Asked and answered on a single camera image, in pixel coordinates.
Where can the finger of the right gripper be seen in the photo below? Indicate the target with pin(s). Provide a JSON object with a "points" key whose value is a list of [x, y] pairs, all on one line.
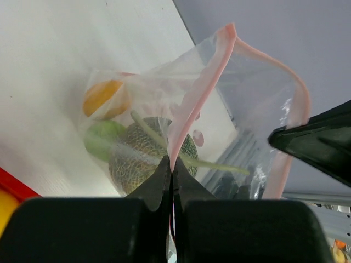
{"points": [[323, 143]]}

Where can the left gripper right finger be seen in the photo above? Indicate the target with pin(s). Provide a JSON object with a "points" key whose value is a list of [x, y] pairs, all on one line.
{"points": [[188, 194]]}

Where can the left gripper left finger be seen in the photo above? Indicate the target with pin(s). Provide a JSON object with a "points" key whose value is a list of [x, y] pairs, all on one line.
{"points": [[147, 217]]}

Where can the netted green melon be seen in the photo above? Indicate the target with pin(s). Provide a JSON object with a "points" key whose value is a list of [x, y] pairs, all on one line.
{"points": [[138, 151]]}

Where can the green apple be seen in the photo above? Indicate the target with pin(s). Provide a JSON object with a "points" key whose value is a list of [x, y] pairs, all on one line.
{"points": [[100, 136]]}

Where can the clear zip top bag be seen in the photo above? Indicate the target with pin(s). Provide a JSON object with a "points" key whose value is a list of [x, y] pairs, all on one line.
{"points": [[228, 96]]}

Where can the red plastic tray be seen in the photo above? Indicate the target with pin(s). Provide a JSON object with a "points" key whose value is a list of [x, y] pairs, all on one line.
{"points": [[16, 188]]}

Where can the orange yellow round fruit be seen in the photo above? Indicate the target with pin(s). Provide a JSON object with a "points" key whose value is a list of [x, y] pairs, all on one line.
{"points": [[8, 204]]}

